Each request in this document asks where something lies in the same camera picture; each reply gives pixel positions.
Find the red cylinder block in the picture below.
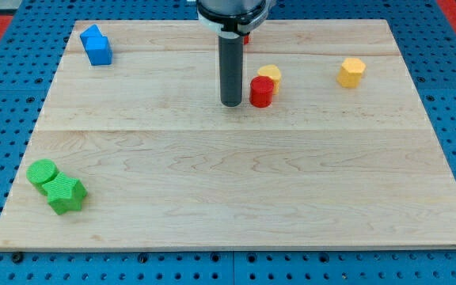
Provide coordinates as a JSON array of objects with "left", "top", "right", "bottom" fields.
[{"left": 249, "top": 76, "right": 274, "bottom": 108}]

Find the wooden board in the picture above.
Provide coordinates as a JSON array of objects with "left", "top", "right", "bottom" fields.
[{"left": 0, "top": 19, "right": 456, "bottom": 252}]

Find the green star block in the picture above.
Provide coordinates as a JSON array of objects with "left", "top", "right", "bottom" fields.
[{"left": 43, "top": 172, "right": 87, "bottom": 215}]

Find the yellow hexagon block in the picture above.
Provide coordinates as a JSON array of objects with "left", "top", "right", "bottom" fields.
[{"left": 336, "top": 58, "right": 367, "bottom": 88}]

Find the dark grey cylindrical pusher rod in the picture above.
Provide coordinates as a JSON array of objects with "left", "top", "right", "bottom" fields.
[{"left": 218, "top": 36, "right": 243, "bottom": 107}]

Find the blue pentagon block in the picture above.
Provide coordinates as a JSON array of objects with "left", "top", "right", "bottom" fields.
[{"left": 80, "top": 24, "right": 102, "bottom": 48}]

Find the green cylinder block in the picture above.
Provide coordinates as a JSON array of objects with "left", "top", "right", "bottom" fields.
[{"left": 26, "top": 158, "right": 59, "bottom": 196}]

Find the blue cube block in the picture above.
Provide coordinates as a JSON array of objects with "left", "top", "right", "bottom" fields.
[{"left": 85, "top": 36, "right": 112, "bottom": 66}]

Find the yellow heart block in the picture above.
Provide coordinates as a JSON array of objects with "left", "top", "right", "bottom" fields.
[{"left": 257, "top": 64, "right": 282, "bottom": 95}]

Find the robot wrist flange black silver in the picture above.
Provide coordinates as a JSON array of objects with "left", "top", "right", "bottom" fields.
[{"left": 196, "top": 0, "right": 271, "bottom": 39}]

